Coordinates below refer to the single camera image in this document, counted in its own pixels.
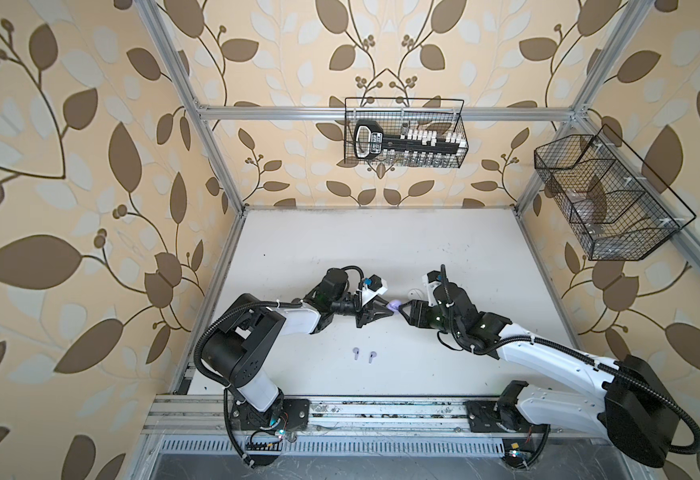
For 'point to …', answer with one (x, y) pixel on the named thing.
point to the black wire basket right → (617, 207)
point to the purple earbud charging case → (394, 304)
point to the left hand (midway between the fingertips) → (393, 307)
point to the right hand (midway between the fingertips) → (406, 312)
